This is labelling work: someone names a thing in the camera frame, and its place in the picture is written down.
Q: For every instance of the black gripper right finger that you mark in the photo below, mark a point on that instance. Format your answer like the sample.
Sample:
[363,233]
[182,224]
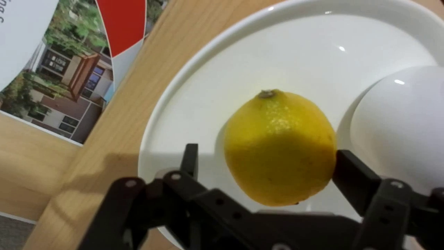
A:
[356,181]

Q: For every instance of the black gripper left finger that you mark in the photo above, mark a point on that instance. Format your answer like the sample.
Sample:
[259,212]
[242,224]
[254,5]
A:
[191,160]

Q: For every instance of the yellow lemon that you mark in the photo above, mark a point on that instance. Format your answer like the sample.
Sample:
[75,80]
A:
[279,148]

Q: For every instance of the white round plate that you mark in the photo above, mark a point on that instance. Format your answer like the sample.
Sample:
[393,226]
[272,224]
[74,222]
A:
[327,51]

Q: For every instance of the wooden nightstand cabinet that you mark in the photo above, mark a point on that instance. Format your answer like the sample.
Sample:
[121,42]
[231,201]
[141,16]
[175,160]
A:
[111,151]

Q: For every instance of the printed brochure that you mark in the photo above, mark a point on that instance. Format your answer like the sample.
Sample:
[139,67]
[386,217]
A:
[63,60]

